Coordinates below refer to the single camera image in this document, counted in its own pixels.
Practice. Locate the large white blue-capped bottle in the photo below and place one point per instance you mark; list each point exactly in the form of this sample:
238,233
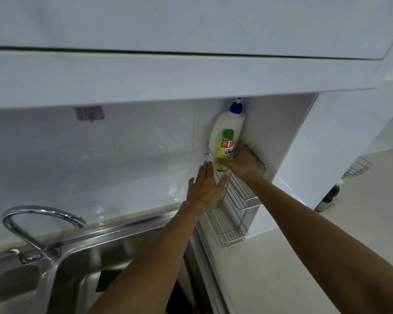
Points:
227,122

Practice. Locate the white overhead cabinet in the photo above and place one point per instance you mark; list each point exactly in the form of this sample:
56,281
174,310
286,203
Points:
183,45

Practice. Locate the pink adhesive wall hook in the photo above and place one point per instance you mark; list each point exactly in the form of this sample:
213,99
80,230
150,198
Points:
89,113

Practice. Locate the person's right fingers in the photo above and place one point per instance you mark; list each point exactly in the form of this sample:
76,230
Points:
235,156

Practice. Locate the person's left forearm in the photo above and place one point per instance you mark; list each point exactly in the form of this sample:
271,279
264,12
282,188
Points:
150,268

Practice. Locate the person's left hand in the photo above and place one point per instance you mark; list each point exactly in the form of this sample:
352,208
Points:
204,192

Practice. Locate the stainless steel sink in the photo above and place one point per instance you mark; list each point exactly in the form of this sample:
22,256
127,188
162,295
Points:
72,268

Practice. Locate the dark glass bottle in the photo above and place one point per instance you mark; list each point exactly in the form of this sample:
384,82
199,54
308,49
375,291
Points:
330,197

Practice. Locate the person's right hand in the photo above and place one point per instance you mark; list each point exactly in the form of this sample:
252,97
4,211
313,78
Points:
247,165

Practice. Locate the person's right forearm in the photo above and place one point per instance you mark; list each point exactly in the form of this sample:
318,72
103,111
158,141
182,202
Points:
314,238

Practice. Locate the person's left thumb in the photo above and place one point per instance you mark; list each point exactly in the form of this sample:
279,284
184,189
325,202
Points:
225,182

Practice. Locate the small yellow green-capped bottle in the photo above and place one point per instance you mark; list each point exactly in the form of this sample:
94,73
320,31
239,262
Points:
227,145

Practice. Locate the chrome sink faucet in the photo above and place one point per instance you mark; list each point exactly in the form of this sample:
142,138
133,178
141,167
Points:
26,225

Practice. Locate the person's left little finger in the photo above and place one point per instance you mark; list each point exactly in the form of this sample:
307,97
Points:
192,185

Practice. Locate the green sponge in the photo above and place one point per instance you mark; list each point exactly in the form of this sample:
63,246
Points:
108,280

